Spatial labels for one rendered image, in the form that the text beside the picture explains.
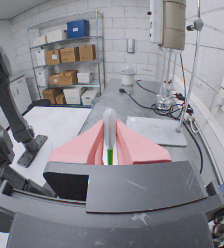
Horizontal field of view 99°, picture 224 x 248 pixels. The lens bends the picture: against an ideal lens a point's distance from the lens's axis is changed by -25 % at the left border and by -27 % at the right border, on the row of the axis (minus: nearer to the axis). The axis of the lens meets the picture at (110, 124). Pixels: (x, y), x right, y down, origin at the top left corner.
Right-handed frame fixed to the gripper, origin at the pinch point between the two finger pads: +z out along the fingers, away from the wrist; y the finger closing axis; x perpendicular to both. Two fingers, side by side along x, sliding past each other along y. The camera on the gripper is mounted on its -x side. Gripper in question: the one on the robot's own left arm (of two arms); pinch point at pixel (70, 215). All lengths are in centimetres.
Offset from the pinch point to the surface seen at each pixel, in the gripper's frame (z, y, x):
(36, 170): -4.7, 1.4, 26.2
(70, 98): 20, 121, 212
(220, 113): 24, 61, -27
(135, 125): 15.7, 45.3, 13.6
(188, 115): 31, 67, -8
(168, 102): 8, 51, -5
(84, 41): -55, 198, 165
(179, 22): -20, 59, -19
